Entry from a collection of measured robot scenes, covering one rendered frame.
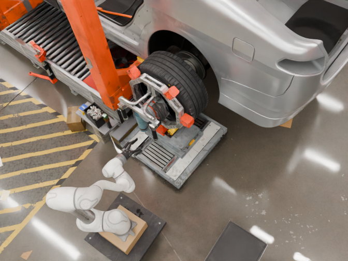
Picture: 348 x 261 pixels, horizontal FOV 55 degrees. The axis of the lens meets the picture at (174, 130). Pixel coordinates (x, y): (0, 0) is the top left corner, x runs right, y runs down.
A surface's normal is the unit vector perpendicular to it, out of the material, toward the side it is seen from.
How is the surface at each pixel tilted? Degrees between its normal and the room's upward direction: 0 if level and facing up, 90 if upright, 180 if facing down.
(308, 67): 14
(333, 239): 0
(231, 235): 0
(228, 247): 0
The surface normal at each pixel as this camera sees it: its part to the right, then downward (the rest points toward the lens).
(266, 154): -0.07, -0.53
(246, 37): -0.63, 0.58
